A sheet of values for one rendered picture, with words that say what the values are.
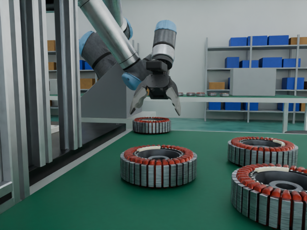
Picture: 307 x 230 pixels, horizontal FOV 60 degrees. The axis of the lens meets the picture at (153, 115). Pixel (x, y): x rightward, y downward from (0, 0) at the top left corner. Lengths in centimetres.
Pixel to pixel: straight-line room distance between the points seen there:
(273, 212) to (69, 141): 35
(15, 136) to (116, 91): 80
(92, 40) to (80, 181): 94
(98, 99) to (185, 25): 631
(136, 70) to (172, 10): 653
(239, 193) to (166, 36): 69
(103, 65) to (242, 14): 638
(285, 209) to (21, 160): 28
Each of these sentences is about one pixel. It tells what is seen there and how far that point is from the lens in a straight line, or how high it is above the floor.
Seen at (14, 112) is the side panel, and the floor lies 85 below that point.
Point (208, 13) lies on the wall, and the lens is 737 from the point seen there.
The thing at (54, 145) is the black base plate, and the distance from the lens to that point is 54.
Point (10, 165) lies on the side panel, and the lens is 34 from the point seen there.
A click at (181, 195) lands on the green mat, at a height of 75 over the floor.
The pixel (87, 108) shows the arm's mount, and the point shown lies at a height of 79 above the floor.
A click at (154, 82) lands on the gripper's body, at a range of 82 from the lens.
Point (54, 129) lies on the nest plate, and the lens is 68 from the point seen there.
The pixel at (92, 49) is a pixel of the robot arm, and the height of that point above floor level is 104.
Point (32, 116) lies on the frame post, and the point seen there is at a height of 84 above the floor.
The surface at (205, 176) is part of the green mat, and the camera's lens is 41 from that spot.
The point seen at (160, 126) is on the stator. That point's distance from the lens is 72.
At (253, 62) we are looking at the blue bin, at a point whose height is 140.
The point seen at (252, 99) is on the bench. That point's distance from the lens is 304.
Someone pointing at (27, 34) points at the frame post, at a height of 95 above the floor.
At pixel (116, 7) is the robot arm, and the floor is 119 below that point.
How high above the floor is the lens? 88
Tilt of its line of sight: 6 degrees down
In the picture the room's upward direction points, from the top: straight up
